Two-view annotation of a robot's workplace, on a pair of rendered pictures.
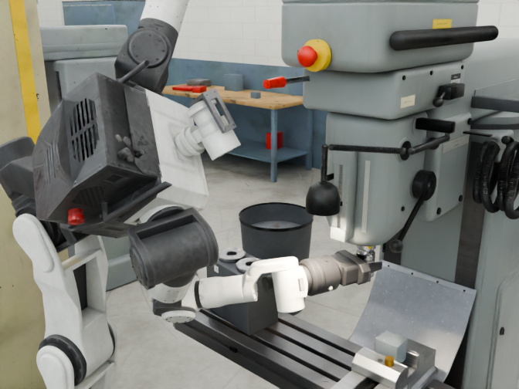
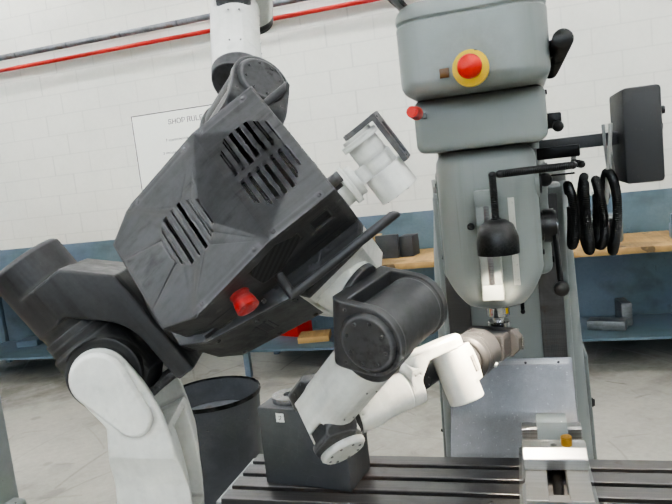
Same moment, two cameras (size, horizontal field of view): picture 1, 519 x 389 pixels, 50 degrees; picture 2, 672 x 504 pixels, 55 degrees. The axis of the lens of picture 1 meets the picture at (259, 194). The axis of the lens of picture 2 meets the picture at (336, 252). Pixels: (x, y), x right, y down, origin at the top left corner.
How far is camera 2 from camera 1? 0.68 m
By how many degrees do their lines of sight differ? 28
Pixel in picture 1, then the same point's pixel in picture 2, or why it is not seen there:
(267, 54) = (100, 228)
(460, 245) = (543, 312)
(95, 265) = (183, 420)
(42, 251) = (135, 400)
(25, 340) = not seen: outside the picture
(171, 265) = (415, 329)
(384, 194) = (532, 233)
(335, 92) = (465, 123)
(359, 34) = (523, 35)
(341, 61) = (503, 69)
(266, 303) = not seen: hidden behind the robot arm
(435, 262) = not seen: hidden behind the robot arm
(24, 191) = (87, 311)
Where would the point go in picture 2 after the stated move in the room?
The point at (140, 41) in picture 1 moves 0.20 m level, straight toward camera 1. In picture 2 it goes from (252, 69) to (331, 39)
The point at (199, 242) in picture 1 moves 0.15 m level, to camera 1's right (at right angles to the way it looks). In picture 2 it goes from (430, 295) to (513, 277)
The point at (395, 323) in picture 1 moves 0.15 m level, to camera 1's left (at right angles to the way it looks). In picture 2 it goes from (496, 426) to (449, 442)
